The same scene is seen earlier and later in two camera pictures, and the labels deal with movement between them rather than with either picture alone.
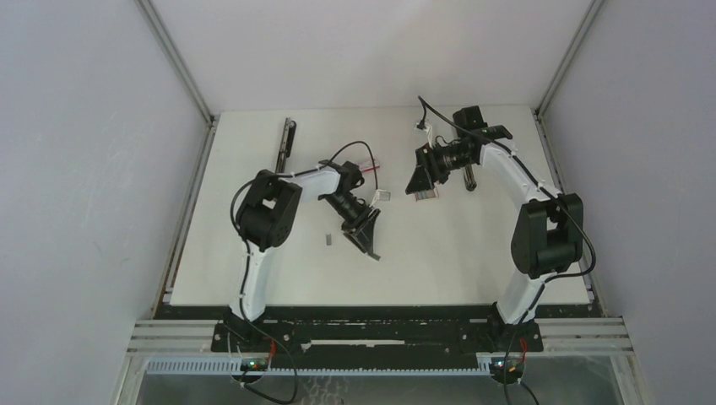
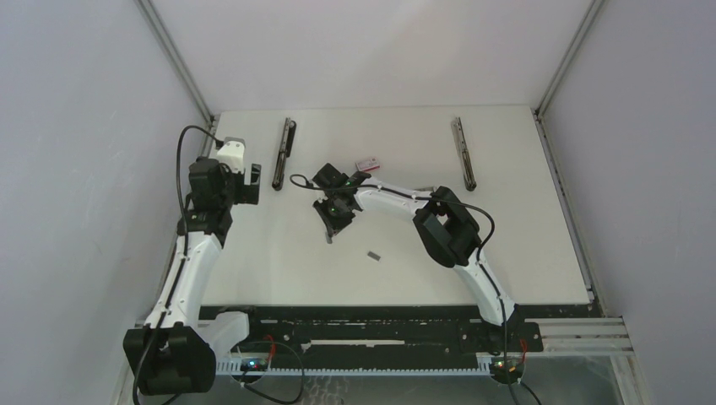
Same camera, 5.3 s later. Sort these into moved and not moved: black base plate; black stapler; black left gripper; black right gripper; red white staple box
Moved: black right gripper; black left gripper
Not moved: red white staple box; black stapler; black base plate
